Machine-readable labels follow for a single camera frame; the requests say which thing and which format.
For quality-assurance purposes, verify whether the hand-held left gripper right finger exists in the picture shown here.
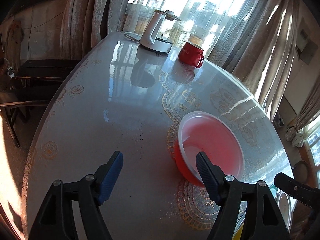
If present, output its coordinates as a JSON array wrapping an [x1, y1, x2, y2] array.
[[196, 151, 292, 240]]

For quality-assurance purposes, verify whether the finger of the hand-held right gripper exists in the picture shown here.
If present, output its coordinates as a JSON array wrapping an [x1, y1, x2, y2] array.
[[274, 172, 320, 209]]

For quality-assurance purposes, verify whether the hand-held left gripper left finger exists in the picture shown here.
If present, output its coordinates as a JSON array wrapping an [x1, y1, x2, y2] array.
[[29, 151, 124, 240]]

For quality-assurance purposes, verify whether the red plastic bowl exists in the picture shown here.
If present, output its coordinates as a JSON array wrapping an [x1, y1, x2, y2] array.
[[174, 111, 245, 188]]

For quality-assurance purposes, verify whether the yellow plastic bowl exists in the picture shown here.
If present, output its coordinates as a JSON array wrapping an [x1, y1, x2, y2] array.
[[232, 224, 244, 240]]

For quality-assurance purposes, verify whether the stainless steel basin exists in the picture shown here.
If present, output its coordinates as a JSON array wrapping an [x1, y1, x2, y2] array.
[[275, 190, 293, 230]]

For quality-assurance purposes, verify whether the curtain tieback tassel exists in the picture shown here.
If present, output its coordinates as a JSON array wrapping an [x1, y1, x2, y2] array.
[[286, 125, 307, 148]]

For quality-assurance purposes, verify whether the beige velvet curtain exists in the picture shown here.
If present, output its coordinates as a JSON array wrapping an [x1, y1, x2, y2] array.
[[60, 0, 130, 63], [287, 90, 320, 135], [207, 0, 300, 120]]

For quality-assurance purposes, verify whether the red mug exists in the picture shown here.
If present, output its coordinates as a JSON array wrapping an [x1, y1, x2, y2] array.
[[178, 42, 205, 68]]

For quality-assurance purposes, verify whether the dark wooden chair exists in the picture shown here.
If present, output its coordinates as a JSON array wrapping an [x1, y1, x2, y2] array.
[[0, 59, 79, 148]]

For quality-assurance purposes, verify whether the glass electric kettle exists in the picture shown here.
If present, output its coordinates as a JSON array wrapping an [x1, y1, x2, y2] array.
[[124, 9, 182, 53]]

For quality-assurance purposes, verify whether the white sheer curtain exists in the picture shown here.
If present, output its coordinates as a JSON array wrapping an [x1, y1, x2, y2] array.
[[125, 0, 253, 55]]

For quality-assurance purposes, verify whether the wall switch box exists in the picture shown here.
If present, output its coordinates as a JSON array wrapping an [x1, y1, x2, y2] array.
[[295, 29, 318, 64]]

